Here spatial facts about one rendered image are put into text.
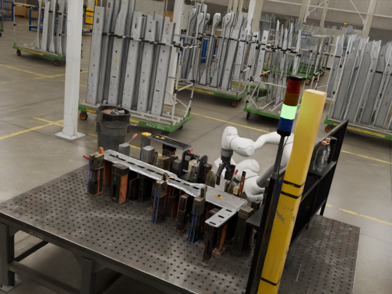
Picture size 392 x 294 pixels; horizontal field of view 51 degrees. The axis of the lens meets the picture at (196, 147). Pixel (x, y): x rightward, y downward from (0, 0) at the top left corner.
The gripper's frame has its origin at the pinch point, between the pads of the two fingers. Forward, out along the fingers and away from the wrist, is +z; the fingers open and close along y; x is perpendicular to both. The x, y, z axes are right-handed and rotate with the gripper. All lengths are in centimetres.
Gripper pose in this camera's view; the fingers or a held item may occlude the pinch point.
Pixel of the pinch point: (221, 180)
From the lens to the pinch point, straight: 307.3
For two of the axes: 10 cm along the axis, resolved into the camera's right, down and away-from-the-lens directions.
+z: -1.4, 9.3, 3.3
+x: -8.5, -2.8, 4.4
